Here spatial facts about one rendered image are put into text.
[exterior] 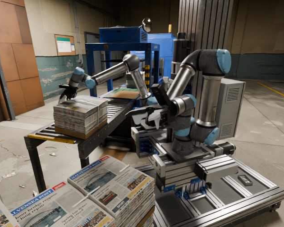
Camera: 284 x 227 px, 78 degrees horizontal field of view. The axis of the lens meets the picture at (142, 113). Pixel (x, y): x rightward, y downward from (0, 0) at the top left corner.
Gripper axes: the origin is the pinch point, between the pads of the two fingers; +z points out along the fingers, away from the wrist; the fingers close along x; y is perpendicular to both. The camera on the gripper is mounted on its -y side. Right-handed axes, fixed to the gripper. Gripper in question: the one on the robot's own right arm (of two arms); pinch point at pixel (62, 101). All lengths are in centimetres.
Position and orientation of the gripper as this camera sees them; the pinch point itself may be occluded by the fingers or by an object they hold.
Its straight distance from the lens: 170.1
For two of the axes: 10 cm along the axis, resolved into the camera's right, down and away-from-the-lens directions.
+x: 2.8, -3.1, 9.1
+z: -5.4, 7.3, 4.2
